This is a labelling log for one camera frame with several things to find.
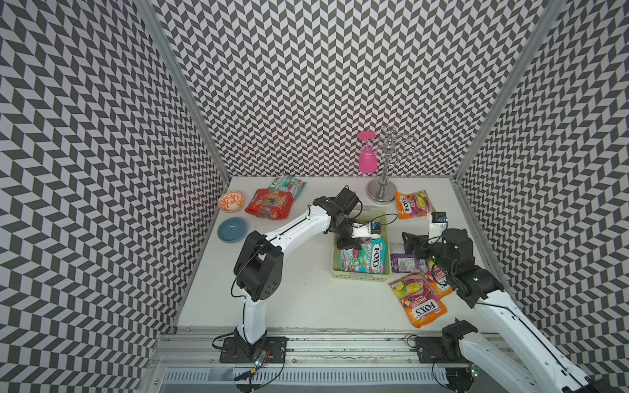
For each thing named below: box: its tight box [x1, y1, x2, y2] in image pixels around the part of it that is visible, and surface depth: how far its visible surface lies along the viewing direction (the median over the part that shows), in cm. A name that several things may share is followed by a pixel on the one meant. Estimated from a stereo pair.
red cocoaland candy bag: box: [244, 188, 295, 221], surface depth 105 cm
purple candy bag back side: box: [390, 252, 429, 273], surface depth 91 cm
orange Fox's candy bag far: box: [394, 189, 436, 220], surface depth 107 cm
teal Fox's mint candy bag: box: [369, 237, 387, 275], surface depth 84 cm
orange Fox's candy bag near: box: [388, 272, 448, 329], surface depth 82 cm
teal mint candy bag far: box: [268, 172, 308, 201], surface depth 114 cm
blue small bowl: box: [217, 216, 248, 244], surface depth 99 cm
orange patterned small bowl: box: [217, 190, 245, 214], surface depth 110 cm
